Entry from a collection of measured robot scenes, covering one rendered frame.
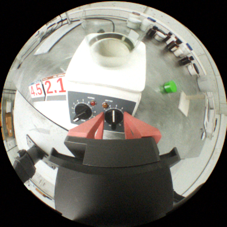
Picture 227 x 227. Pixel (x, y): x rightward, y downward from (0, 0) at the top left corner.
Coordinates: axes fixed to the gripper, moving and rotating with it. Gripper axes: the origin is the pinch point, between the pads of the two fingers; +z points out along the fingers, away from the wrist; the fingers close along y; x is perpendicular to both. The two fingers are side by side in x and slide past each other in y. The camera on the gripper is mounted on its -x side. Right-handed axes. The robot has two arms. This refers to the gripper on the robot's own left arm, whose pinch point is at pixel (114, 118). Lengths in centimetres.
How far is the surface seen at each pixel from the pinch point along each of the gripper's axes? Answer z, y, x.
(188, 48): 16.2, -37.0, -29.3
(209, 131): -1, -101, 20
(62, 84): 6.2, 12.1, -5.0
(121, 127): 1.3, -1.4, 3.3
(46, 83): 5.7, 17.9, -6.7
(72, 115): 1.4, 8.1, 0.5
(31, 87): 5.2, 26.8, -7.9
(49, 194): -90, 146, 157
